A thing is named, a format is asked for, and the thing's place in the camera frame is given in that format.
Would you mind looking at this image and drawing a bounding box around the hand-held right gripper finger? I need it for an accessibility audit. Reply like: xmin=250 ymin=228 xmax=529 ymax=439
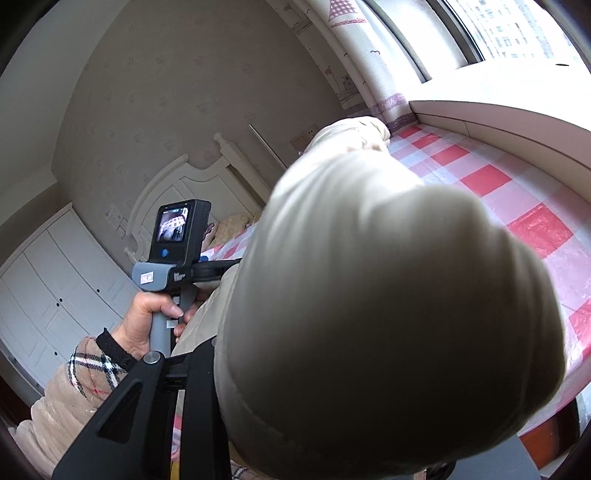
xmin=52 ymin=337 xmax=232 ymax=480

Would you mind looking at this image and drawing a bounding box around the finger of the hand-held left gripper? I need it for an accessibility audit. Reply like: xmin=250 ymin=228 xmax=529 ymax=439
xmin=187 ymin=257 xmax=243 ymax=283

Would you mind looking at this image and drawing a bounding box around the beige puffer jacket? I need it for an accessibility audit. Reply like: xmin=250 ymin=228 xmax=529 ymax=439
xmin=171 ymin=115 xmax=568 ymax=480

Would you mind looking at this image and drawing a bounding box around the person's left forearm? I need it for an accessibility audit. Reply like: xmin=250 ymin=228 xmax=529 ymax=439
xmin=9 ymin=328 xmax=139 ymax=478

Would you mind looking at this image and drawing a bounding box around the person's left hand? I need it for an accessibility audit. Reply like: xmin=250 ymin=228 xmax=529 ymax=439
xmin=113 ymin=291 xmax=204 ymax=360

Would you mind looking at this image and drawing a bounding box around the patterned pillow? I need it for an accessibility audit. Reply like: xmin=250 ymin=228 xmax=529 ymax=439
xmin=210 ymin=213 xmax=254 ymax=247

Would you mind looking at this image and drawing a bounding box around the white wooden headboard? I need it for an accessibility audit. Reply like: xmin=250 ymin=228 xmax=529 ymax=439
xmin=124 ymin=133 xmax=273 ymax=264

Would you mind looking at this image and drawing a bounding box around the metal rod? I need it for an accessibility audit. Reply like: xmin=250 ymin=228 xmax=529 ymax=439
xmin=248 ymin=124 xmax=288 ymax=169

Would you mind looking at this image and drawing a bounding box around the white wardrobe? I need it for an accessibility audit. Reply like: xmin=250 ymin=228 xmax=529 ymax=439
xmin=0 ymin=203 xmax=144 ymax=393

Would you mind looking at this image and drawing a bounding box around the printed curtain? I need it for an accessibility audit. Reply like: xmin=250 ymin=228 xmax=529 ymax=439
xmin=284 ymin=0 xmax=411 ymax=132

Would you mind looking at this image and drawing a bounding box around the pink checked bed sheet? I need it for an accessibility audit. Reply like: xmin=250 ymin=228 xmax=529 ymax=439
xmin=171 ymin=124 xmax=591 ymax=462

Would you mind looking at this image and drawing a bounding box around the white window ledge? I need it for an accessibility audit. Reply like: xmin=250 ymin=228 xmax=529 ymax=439
xmin=409 ymin=69 xmax=591 ymax=204

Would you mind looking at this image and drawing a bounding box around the window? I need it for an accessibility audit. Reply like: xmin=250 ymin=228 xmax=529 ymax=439
xmin=365 ymin=0 xmax=587 ymax=84

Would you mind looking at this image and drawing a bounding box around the wall light switch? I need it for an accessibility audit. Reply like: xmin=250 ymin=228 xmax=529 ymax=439
xmin=105 ymin=205 xmax=129 ymax=237

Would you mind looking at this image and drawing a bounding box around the wall socket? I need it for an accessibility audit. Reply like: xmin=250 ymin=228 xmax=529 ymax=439
xmin=290 ymin=124 xmax=320 ymax=149

